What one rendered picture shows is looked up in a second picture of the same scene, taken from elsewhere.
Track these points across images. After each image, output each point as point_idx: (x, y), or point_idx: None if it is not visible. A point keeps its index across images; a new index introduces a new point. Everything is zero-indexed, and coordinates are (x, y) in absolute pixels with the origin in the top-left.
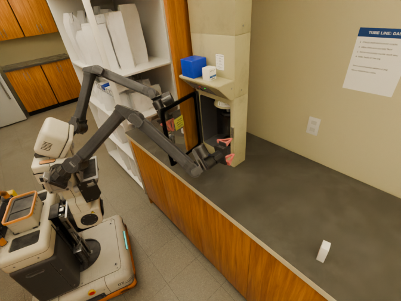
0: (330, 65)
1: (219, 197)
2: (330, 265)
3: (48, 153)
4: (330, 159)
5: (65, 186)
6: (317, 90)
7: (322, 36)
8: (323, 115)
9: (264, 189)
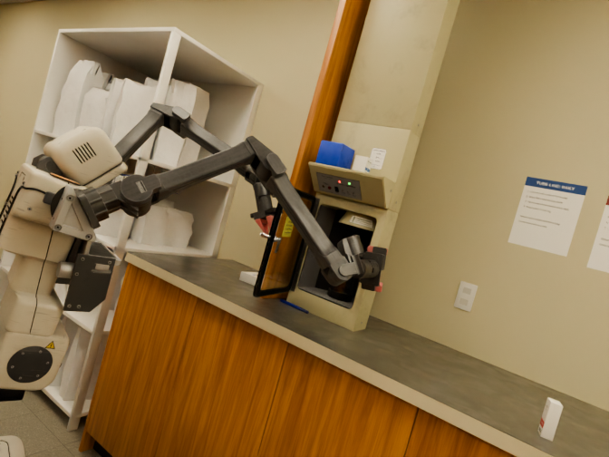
0: (493, 213)
1: (350, 353)
2: (564, 445)
3: (76, 166)
4: (489, 352)
5: (99, 223)
6: (474, 244)
7: (484, 180)
8: (481, 279)
9: (415, 361)
